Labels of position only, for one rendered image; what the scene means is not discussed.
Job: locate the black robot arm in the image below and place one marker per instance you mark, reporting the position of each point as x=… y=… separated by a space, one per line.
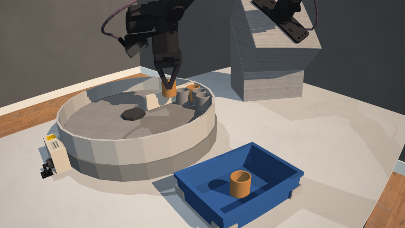
x=165 y=14

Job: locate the beige round turntable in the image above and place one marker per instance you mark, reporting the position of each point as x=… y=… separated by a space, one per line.
x=126 y=130

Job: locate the grey hollow cylinder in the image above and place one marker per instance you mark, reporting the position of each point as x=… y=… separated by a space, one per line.
x=203 y=101
x=183 y=96
x=196 y=91

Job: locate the bronze bushing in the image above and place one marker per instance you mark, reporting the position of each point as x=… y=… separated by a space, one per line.
x=169 y=92
x=191 y=87
x=240 y=182

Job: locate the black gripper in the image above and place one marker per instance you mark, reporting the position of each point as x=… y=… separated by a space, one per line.
x=171 y=59

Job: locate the blue open crate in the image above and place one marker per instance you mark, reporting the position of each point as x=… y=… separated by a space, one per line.
x=206 y=185

